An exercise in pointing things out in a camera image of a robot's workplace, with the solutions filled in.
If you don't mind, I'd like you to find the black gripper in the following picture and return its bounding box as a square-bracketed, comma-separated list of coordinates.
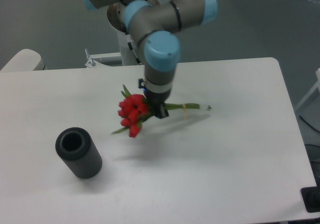
[138, 78, 172, 119]

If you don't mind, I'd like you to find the red tulip bouquet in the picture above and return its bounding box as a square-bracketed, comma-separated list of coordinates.
[112, 85, 212, 138]

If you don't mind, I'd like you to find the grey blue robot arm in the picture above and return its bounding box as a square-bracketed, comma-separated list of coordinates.
[83, 0, 218, 119]

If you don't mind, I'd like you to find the black ribbed cylindrical vase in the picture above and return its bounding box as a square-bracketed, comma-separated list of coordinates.
[55, 127, 103, 179]

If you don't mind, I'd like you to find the white chair corner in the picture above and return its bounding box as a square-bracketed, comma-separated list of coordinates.
[0, 49, 48, 73]

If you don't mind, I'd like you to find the black clamp at table edge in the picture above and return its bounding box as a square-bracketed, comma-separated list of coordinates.
[300, 186, 320, 213]

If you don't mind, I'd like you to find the black cable on pedestal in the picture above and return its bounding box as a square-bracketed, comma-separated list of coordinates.
[127, 42, 143, 66]

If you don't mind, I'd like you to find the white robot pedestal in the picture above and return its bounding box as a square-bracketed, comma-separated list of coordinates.
[84, 0, 161, 69]

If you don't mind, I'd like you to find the black cable on floor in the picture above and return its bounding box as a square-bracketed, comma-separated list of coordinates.
[298, 115, 320, 132]

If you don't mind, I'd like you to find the white furniture frame right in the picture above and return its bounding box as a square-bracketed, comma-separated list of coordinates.
[294, 69, 320, 114]

